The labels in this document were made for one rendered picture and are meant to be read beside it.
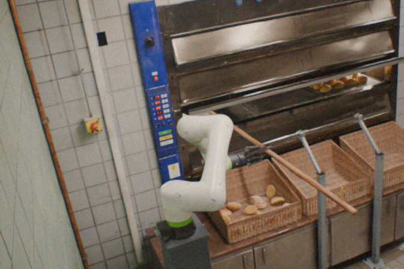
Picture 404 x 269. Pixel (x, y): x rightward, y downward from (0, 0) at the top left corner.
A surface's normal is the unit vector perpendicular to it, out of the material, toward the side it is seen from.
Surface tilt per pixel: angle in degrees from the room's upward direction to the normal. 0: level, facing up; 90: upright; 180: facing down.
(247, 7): 90
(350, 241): 92
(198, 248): 90
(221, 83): 70
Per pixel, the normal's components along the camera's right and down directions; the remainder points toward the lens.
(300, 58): 0.29, -0.02
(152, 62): 0.35, 0.32
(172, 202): -0.17, 0.35
